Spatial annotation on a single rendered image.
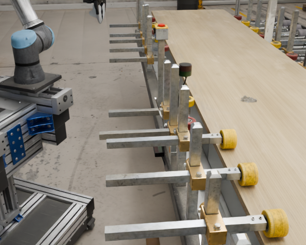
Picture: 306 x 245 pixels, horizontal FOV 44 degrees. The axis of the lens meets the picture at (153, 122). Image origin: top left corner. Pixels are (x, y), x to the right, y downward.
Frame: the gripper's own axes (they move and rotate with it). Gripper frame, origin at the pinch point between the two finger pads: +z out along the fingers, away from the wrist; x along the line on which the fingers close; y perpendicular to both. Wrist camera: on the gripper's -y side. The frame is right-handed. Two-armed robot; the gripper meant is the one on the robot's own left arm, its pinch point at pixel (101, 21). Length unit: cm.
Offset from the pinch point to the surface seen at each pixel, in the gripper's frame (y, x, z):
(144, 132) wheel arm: -29, 17, 46
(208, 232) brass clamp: -74, 80, 36
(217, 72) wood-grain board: -44, -65, 42
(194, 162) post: -62, 52, 33
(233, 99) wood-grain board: -62, -26, 42
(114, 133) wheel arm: -17, 24, 46
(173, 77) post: -39.2, 7.8, 20.1
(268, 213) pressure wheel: -89, 69, 34
